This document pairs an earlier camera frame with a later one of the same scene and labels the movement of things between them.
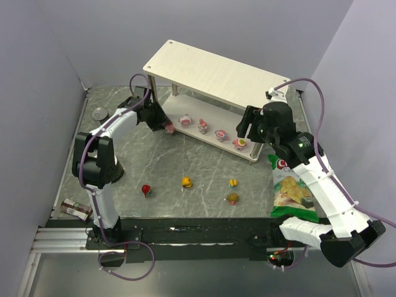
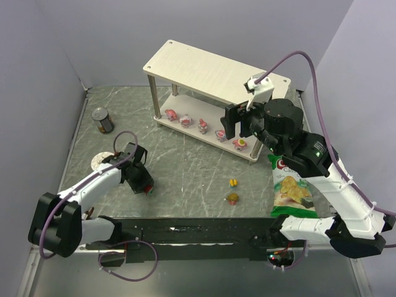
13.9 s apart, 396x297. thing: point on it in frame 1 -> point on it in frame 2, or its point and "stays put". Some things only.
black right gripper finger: (251, 116) -> (232, 115)
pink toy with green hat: (239, 143) stays put
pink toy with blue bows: (221, 135) stays put
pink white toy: (202, 126) stays put
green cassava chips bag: (292, 197) stays put
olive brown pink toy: (232, 198) stays put
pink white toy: (185, 120) stays put
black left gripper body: (158, 117) -> (132, 158)
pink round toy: (169, 128) -> (171, 114)
